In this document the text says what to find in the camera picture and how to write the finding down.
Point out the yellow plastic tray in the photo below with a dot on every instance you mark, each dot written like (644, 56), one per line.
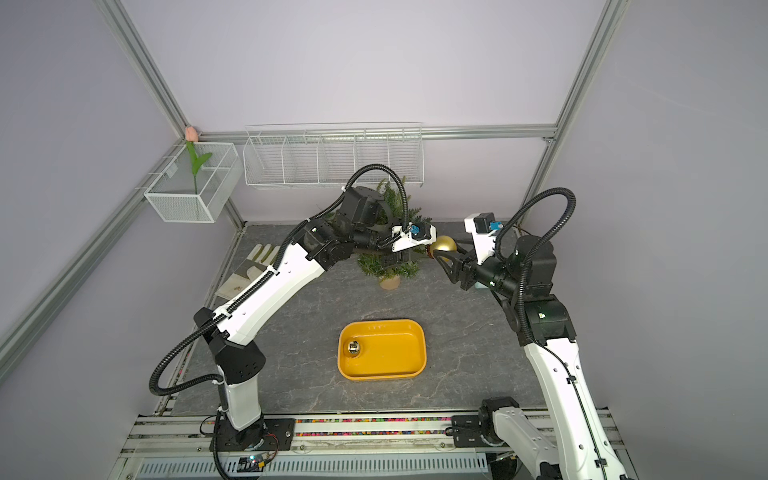
(390, 349)

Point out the pink artificial tulip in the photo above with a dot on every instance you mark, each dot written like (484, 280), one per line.
(197, 161)

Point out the long white wire basket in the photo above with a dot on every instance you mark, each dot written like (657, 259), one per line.
(319, 155)

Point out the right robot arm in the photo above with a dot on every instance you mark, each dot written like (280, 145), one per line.
(521, 283)

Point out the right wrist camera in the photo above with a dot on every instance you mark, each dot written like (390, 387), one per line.
(484, 229)

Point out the white green gardening glove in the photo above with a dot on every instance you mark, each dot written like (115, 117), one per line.
(250, 269)

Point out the gold ornament ball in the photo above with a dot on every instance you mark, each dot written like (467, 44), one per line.
(442, 243)

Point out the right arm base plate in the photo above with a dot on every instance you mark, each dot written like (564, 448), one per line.
(506, 427)

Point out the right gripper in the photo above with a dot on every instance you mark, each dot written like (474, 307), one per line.
(468, 267)

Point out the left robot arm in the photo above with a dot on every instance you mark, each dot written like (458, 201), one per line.
(313, 249)

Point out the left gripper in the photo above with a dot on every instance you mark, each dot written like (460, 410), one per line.
(388, 227)

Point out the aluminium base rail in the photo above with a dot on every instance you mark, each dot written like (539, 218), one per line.
(381, 443)

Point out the small white mesh basket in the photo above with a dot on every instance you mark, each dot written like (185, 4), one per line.
(171, 193)

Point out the silver ornament ball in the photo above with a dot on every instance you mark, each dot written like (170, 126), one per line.
(353, 348)

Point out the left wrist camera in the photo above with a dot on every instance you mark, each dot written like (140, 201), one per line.
(414, 235)

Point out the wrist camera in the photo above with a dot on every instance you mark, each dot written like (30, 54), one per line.
(414, 235)
(484, 229)

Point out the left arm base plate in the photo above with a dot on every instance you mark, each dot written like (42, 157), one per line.
(267, 434)

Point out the small green christmas tree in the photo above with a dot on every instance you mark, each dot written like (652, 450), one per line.
(391, 269)

